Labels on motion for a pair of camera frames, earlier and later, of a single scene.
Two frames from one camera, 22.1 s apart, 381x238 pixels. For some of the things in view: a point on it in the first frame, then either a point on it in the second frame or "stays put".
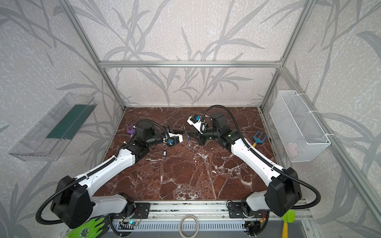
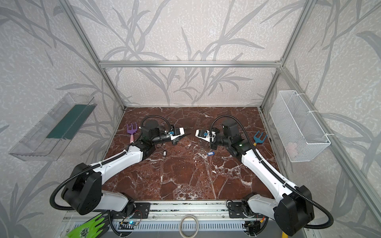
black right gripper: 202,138 -> 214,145
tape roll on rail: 197,227 stays put
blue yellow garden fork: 258,140 stays put
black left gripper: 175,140 stays put
